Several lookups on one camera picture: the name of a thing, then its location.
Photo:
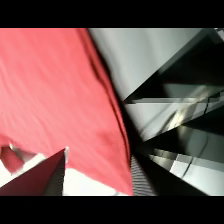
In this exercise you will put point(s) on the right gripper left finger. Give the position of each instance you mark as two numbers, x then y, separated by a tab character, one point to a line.
43	180

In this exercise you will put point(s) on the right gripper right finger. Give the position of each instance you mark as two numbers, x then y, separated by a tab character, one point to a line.
156	181

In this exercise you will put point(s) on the red T-shirt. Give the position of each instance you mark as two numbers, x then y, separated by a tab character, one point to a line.
56	96

